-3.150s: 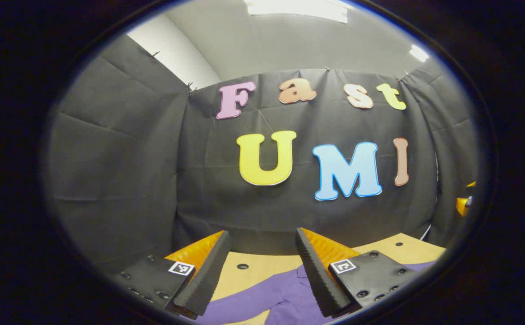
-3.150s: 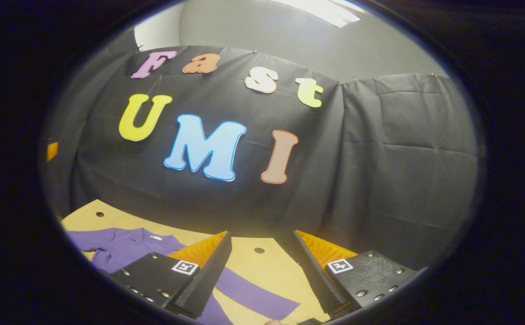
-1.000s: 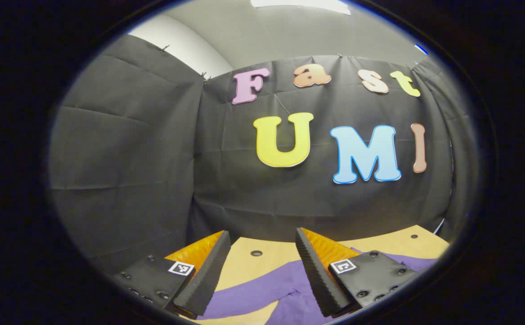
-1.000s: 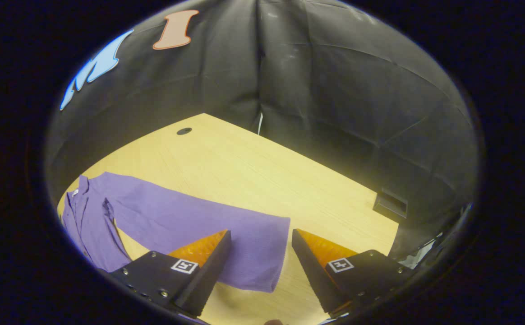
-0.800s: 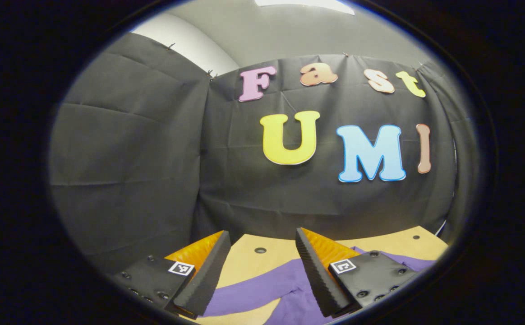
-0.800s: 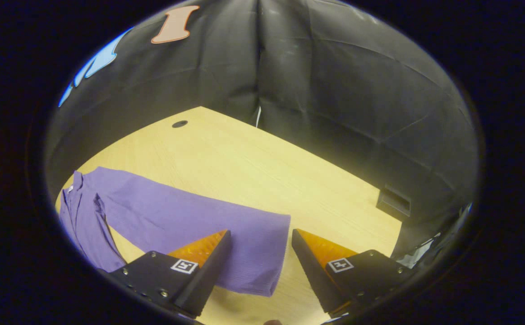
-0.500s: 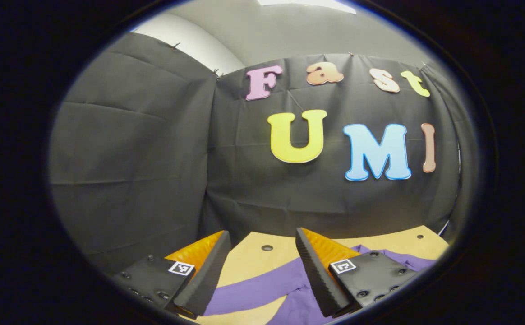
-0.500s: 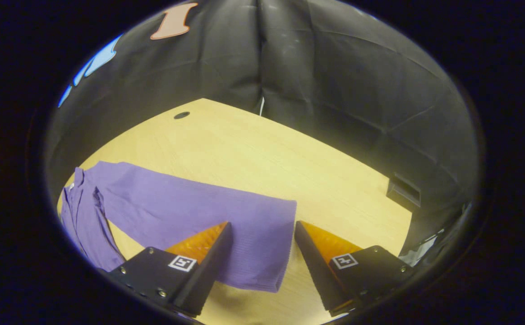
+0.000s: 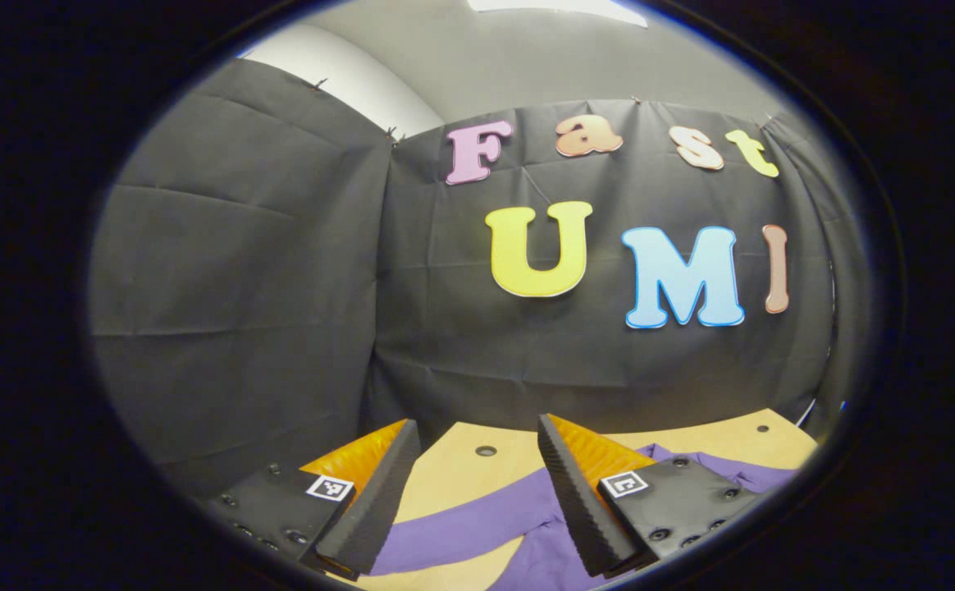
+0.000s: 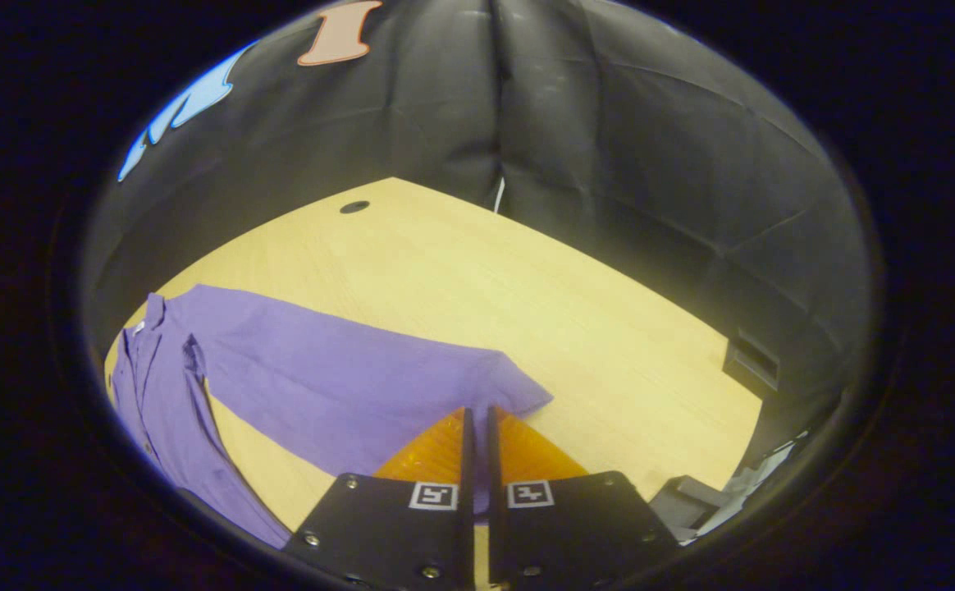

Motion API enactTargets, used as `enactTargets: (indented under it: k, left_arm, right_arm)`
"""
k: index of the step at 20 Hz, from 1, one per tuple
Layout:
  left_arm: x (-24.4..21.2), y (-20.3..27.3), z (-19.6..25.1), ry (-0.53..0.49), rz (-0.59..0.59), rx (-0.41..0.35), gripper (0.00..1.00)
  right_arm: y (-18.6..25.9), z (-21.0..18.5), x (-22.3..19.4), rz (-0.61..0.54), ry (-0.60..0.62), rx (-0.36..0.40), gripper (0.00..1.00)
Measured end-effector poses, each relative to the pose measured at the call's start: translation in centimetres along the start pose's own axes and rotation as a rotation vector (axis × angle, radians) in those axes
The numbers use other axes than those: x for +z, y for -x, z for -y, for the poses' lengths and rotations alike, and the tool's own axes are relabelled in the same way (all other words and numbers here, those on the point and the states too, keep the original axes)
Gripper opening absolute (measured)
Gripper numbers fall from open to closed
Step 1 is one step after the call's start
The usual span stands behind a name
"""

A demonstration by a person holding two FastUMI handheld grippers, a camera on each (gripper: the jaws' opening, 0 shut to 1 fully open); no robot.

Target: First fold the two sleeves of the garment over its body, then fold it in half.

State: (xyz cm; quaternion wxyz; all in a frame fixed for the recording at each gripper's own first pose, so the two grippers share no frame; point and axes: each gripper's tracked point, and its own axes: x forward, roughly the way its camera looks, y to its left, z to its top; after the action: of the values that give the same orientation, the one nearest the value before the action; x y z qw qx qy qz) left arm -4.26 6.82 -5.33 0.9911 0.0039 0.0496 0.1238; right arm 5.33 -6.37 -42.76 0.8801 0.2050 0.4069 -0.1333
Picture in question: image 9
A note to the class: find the purple collared shirt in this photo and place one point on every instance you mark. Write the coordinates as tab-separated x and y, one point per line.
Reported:
477	525

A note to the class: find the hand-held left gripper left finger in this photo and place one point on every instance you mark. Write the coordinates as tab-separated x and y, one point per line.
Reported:
375	513

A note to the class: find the black backdrop cloth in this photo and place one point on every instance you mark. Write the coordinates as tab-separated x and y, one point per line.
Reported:
281	287

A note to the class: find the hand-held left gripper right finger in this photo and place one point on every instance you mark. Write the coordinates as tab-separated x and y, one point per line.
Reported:
580	509

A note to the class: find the ceiling light panel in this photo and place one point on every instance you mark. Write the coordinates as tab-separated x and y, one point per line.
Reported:
559	8

